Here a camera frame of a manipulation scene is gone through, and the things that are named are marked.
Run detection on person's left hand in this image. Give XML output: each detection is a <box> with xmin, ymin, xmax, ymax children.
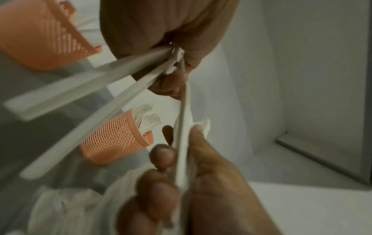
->
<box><xmin>99</xmin><ymin>0</ymin><xmax>241</xmax><ymax>99</ymax></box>

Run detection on person's right hand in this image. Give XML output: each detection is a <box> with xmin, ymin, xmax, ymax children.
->
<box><xmin>116</xmin><ymin>125</ymin><xmax>281</xmax><ymax>235</ymax></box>

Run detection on bunch of white plastic forks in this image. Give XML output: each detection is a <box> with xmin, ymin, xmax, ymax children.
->
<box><xmin>133</xmin><ymin>103</ymin><xmax>162</xmax><ymax>134</ymax></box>

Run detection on orange mesh cup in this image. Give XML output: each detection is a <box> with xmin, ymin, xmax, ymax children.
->
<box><xmin>0</xmin><ymin>0</ymin><xmax>103</xmax><ymax>71</ymax></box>
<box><xmin>79</xmin><ymin>110</ymin><xmax>154</xmax><ymax>166</ymax></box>

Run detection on clear plastic bag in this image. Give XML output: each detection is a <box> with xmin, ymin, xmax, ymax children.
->
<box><xmin>27</xmin><ymin>181</ymin><xmax>124</xmax><ymax>235</ymax></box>

